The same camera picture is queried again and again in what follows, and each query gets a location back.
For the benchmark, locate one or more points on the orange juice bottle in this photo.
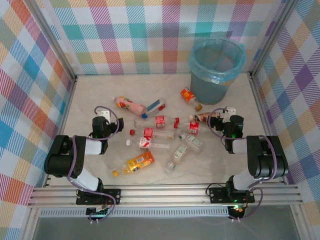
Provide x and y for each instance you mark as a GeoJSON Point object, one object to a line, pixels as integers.
{"type": "Point", "coordinates": [140, 161]}

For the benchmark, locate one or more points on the grey mesh waste bin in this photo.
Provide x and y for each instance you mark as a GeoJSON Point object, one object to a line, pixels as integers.
{"type": "Point", "coordinates": [208, 93]}

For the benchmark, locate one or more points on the clear bottle with green label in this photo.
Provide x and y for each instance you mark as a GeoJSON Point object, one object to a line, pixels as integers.
{"type": "Point", "coordinates": [193, 142]}
{"type": "Point", "coordinates": [178, 153]}

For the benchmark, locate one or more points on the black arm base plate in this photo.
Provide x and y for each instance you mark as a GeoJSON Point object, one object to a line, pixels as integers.
{"type": "Point", "coordinates": [217, 195]}
{"type": "Point", "coordinates": [112, 196]}

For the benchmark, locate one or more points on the aluminium frame side rail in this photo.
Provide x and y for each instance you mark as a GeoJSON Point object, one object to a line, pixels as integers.
{"type": "Point", "coordinates": [260, 105]}
{"type": "Point", "coordinates": [66, 105]}

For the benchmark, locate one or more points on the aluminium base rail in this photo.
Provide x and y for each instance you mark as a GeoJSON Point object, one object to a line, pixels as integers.
{"type": "Point", "coordinates": [162, 196]}

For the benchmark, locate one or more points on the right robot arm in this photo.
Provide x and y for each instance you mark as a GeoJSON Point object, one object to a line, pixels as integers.
{"type": "Point", "coordinates": [265, 162]}

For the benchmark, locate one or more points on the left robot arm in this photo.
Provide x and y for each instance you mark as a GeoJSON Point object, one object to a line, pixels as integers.
{"type": "Point", "coordinates": [62, 160]}

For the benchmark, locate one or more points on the blue plastic bin liner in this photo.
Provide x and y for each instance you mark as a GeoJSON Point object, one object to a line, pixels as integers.
{"type": "Point", "coordinates": [197, 71]}

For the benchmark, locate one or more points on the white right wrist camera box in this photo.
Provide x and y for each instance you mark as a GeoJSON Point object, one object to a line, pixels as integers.
{"type": "Point", "coordinates": [229, 111]}

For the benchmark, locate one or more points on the small controller circuit board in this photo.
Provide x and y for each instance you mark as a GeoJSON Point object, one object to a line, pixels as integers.
{"type": "Point", "coordinates": [98, 212]}
{"type": "Point", "coordinates": [237, 210]}

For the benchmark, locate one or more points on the clear bottle with blue label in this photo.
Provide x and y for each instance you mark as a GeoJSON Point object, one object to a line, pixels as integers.
{"type": "Point", "coordinates": [156, 105]}

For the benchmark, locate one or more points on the brown coffee bottle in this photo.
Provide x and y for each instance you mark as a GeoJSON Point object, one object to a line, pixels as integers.
{"type": "Point", "coordinates": [202, 116]}

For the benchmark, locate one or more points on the white-capped bottle red-white label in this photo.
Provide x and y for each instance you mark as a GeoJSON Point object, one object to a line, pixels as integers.
{"type": "Point", "coordinates": [145, 143]}

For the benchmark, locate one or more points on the small orange label bottle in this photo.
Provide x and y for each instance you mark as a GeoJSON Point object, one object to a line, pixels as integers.
{"type": "Point", "coordinates": [187, 94]}

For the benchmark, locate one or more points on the pink strawberry drink bottle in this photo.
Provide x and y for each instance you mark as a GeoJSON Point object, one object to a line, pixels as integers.
{"type": "Point", "coordinates": [127, 105]}

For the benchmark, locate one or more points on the aluminium frame post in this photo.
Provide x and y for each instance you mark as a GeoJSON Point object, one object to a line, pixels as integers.
{"type": "Point", "coordinates": [51, 40]}
{"type": "Point", "coordinates": [271, 37]}

